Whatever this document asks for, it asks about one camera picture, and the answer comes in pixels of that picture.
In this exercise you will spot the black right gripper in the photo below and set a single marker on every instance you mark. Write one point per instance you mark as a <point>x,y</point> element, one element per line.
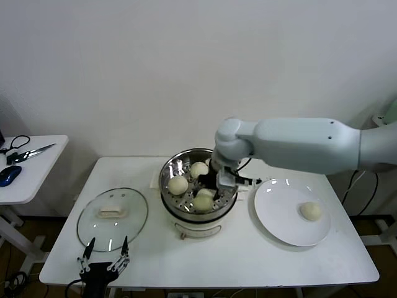
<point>207,181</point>

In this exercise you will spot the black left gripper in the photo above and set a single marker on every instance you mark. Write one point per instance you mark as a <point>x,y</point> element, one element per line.
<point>96,274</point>

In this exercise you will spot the white steamed baozi bun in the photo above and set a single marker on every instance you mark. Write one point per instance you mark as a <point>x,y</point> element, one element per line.
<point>177,185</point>
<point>198,170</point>
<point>203,204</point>
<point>310,211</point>

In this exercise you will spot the round glass pot lid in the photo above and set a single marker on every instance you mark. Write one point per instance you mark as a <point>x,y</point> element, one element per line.
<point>130,214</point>

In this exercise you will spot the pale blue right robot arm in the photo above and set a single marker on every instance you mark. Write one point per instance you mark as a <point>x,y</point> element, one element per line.
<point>310,142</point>

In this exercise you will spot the perforated steel steamer basket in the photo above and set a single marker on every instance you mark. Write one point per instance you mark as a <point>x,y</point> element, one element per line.
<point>173,167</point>

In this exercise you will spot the white electric cooking pot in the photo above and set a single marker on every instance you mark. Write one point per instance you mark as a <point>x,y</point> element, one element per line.
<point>198,230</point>

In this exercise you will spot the round white plate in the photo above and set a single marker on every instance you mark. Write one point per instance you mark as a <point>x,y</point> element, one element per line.
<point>279,211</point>

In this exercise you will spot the white side table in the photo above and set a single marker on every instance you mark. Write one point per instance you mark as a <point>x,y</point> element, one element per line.
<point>40,174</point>

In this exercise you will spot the blue computer mouse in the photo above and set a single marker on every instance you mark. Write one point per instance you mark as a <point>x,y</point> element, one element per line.
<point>9,176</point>

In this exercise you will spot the black device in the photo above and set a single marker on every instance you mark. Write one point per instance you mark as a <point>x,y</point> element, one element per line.
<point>1,139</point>

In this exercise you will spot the white shelf table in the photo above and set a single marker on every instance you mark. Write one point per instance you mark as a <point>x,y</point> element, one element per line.
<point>379,119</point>

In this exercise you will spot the pale green appliance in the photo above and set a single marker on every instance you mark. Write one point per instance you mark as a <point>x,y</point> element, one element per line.
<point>392,110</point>

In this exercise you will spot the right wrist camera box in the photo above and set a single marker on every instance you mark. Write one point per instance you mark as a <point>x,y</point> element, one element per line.
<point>228,180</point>

